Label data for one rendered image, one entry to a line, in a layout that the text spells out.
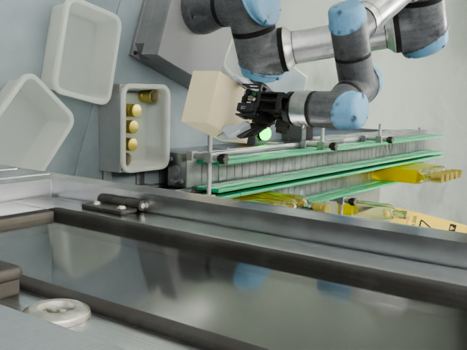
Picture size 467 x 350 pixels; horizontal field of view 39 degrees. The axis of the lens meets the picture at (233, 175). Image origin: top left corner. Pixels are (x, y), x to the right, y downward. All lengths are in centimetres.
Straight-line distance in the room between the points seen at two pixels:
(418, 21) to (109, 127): 80
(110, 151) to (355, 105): 67
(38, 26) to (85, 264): 117
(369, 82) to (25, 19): 77
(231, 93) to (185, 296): 113
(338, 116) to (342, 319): 95
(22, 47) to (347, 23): 72
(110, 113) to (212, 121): 33
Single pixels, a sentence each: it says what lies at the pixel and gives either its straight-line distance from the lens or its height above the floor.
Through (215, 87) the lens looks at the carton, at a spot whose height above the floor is 112.
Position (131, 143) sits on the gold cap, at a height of 81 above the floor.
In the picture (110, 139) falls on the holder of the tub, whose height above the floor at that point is 79.
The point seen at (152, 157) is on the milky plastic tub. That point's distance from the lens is 180.
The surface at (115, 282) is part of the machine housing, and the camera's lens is 44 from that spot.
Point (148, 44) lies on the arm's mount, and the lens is 176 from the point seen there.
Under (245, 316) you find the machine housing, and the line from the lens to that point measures 37.
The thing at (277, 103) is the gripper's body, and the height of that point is 129.
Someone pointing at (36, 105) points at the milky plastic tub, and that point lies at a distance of 159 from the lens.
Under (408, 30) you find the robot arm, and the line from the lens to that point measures 171.
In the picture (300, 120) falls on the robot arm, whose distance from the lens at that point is 136.
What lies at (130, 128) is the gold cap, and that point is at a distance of 171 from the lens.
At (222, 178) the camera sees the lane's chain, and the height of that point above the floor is 88.
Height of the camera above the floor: 203
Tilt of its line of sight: 36 degrees down
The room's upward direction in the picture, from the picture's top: 97 degrees clockwise
